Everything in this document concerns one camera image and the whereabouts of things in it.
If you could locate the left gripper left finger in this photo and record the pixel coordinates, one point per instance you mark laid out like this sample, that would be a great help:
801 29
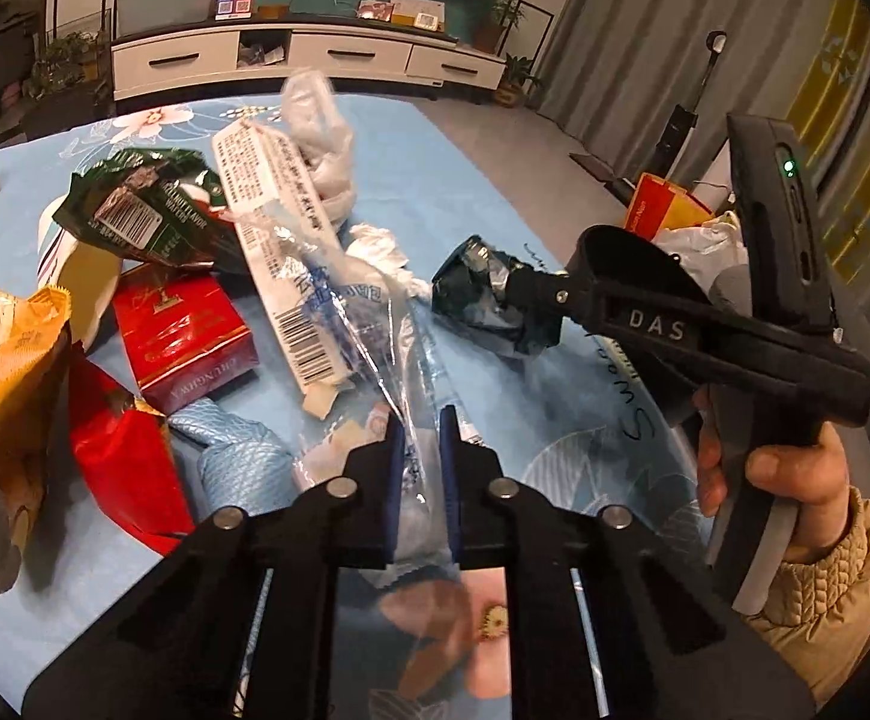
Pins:
238 620

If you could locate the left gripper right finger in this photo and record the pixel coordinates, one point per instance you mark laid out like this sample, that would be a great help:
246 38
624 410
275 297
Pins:
604 620

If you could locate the light blue cloth bag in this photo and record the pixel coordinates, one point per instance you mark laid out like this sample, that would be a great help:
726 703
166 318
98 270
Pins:
230 460

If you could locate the red foil wrapper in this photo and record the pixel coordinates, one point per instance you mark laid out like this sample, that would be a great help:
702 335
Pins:
122 449

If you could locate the red cigarette box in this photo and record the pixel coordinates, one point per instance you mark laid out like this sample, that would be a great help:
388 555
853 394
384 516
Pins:
182 335

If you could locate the dark teal foil wrapper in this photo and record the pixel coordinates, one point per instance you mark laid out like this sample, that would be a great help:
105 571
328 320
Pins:
468 292

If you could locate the yellow snack bag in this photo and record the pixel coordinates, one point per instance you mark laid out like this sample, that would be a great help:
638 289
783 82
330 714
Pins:
35 339

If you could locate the dark green snack bag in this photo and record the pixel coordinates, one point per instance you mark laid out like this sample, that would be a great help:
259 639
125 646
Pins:
153 205

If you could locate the clear printed plastic bag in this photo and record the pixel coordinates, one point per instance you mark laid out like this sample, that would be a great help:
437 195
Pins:
348 314

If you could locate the striped paper cup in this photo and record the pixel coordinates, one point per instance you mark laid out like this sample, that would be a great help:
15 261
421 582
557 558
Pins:
90 275

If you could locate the white plastic bag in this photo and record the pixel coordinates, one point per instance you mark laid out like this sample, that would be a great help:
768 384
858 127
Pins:
706 250

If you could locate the red yellow shopping bag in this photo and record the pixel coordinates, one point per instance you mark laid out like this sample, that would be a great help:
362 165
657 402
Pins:
659 205

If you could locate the upright vacuum cleaner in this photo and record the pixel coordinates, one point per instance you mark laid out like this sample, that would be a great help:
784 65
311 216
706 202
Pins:
683 120

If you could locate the floral blue tablecloth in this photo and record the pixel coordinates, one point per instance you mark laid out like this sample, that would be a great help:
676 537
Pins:
575 422

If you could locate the potted plant on floor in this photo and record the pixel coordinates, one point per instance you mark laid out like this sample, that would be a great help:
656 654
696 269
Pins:
518 81

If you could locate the potted plant on cabinet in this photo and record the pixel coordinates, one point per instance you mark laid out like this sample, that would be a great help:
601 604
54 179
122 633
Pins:
495 18

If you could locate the white tv cabinet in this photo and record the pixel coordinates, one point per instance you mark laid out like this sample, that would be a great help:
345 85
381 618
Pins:
265 51

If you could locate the plants stand at left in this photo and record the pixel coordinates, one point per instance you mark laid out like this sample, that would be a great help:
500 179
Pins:
71 84

